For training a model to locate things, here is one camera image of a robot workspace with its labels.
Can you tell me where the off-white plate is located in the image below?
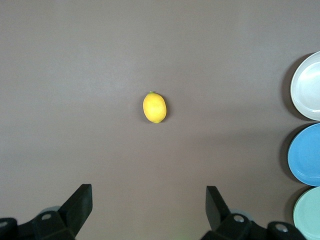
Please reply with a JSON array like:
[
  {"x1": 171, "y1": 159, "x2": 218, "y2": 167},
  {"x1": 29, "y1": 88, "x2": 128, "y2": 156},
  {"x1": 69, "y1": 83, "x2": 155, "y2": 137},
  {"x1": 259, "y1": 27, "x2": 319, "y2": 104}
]
[{"x1": 290, "y1": 50, "x2": 320, "y2": 122}]

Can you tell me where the pale green plate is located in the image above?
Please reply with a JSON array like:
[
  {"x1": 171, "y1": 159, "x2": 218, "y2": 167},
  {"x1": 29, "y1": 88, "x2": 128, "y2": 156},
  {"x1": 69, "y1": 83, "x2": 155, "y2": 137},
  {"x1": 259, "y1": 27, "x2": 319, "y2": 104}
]
[{"x1": 292, "y1": 186, "x2": 320, "y2": 240}]

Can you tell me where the blue plate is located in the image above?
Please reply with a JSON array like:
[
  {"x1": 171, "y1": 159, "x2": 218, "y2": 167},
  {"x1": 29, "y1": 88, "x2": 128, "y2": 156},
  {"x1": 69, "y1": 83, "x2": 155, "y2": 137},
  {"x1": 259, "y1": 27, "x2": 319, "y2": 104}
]
[{"x1": 287, "y1": 122, "x2": 320, "y2": 187}]

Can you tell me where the yellow lemon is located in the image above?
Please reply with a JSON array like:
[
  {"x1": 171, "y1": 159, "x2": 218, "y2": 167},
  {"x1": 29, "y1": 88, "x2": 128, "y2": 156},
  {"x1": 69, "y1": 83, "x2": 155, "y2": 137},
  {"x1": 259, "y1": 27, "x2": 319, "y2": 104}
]
[{"x1": 142, "y1": 91, "x2": 167, "y2": 124}]

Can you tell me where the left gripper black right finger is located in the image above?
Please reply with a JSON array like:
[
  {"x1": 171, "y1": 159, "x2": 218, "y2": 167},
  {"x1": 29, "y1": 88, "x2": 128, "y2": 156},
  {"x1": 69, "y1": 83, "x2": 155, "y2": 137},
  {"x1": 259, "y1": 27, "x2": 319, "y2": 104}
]
[{"x1": 201, "y1": 185, "x2": 266, "y2": 240}]

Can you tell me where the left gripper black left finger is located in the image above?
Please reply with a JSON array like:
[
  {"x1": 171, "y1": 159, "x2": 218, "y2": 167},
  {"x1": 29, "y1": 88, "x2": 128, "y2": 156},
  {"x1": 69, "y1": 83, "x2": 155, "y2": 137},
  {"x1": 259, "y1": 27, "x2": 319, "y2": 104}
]
[{"x1": 33, "y1": 183, "x2": 94, "y2": 240}]

